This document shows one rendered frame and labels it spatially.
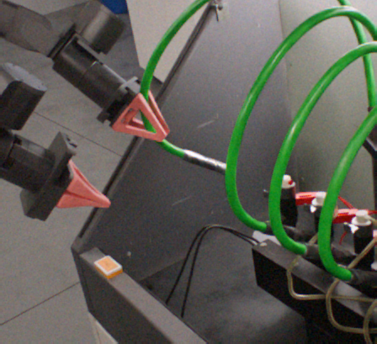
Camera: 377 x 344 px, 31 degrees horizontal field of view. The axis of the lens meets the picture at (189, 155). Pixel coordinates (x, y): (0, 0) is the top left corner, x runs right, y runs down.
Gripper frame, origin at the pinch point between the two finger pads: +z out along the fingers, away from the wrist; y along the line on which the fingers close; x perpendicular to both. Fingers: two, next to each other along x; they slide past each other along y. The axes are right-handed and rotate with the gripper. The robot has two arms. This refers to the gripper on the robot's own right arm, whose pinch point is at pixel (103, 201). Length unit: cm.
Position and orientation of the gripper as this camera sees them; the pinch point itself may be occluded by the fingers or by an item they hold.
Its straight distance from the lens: 90.0
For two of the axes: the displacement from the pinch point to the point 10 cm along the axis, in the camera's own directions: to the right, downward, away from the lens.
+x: -3.2, -3.8, 8.7
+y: 5.5, -8.2, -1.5
